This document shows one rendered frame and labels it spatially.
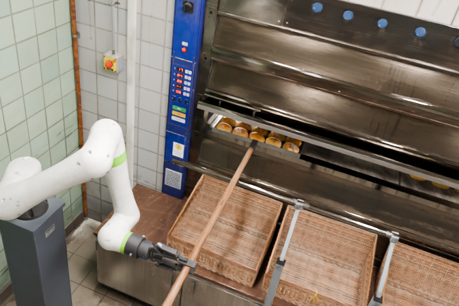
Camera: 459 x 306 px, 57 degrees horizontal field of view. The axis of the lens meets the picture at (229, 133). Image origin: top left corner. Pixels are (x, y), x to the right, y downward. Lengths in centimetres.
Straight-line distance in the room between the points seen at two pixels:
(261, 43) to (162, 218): 130
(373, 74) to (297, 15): 48
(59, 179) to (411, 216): 190
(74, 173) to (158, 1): 120
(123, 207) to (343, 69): 124
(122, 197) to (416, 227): 167
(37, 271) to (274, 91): 145
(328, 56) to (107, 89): 141
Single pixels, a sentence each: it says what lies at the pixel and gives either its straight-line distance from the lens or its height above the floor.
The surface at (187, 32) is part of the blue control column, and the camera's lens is 237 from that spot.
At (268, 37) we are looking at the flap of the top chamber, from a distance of 227.
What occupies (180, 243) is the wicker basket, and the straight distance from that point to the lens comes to 253.
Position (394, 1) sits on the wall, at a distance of 213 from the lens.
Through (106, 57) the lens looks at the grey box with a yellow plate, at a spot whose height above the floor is 149.
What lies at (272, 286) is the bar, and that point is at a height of 78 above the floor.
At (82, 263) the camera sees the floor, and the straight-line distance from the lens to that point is 338.
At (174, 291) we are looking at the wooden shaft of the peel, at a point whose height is 121.
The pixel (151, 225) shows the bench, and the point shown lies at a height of 58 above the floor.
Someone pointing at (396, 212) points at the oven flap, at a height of 103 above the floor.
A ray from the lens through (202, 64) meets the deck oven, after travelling 243.
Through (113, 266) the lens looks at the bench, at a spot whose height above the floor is 33.
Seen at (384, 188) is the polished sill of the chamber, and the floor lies 117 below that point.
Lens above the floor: 259
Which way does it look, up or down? 33 degrees down
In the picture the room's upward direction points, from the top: 10 degrees clockwise
